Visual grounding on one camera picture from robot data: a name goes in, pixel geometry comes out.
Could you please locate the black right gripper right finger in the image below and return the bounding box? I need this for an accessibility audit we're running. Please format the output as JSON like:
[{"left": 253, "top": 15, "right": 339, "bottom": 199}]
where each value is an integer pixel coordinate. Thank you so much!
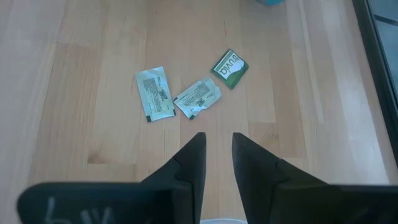
[{"left": 231, "top": 132, "right": 398, "bottom": 224}]

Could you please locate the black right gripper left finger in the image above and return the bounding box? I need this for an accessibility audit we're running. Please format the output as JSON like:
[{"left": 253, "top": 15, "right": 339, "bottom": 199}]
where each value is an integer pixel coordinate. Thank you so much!
[{"left": 16, "top": 131, "right": 208, "bottom": 224}]

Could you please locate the pale green Stevia packet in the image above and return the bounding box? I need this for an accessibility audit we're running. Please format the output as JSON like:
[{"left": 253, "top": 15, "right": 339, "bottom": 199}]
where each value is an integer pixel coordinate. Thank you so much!
[
  {"left": 172, "top": 77, "right": 223, "bottom": 121},
  {"left": 134, "top": 65, "right": 177, "bottom": 123}
]

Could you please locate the green white Truvia packet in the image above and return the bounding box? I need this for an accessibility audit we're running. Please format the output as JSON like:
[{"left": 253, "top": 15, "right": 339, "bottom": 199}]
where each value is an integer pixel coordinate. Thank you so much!
[{"left": 210, "top": 48, "right": 250, "bottom": 91}]

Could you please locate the clear plastic bin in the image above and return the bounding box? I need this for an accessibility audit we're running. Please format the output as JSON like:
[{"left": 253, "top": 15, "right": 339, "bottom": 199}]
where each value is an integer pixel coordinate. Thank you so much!
[{"left": 198, "top": 218, "right": 249, "bottom": 224}]

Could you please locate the teal brown ceramic mug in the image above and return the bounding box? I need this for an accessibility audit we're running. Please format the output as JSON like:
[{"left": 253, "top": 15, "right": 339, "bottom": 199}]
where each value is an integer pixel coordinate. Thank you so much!
[{"left": 254, "top": 0, "right": 286, "bottom": 7}]

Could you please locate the black metal table frame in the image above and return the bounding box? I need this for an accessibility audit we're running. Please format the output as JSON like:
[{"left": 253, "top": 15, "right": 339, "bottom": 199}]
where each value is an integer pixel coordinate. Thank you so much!
[{"left": 351, "top": 0, "right": 398, "bottom": 169}]

